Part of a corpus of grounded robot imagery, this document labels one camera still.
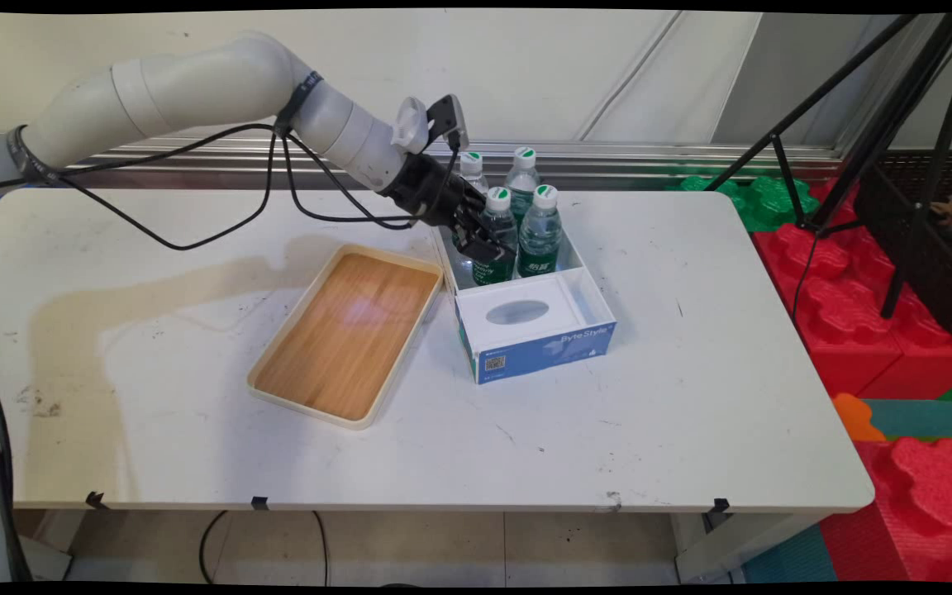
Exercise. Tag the white and blue cardboard box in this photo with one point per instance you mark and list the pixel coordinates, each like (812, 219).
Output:
(542, 351)

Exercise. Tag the red foam block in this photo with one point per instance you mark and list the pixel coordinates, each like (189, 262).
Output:
(840, 330)
(930, 487)
(939, 364)

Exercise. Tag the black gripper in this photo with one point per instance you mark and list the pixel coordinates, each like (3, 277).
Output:
(426, 186)

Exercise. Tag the black tripod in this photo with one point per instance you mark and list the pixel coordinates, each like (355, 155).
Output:
(887, 124)

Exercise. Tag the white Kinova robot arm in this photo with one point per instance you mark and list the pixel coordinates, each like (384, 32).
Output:
(195, 83)

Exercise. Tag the black mesh basket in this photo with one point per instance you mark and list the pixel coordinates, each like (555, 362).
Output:
(930, 273)

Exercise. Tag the aluminium rail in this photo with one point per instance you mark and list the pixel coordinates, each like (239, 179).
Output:
(608, 161)

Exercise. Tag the teal foam mat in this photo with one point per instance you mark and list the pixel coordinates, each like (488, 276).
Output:
(922, 417)

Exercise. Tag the dark grey wrist camera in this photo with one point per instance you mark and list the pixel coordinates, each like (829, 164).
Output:
(447, 120)

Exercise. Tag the green label water bottle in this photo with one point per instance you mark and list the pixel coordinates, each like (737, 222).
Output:
(471, 163)
(519, 190)
(499, 216)
(540, 240)

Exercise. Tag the green foam block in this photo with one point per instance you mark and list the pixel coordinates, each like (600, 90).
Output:
(773, 202)

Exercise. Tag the white table leg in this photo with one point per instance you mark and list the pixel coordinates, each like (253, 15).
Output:
(732, 545)

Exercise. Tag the grey table leg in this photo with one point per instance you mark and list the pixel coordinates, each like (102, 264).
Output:
(42, 558)

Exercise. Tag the orange foam piece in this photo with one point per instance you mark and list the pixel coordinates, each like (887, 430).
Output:
(854, 417)

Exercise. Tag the wooden tray with cream rim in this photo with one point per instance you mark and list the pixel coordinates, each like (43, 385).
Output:
(344, 339)

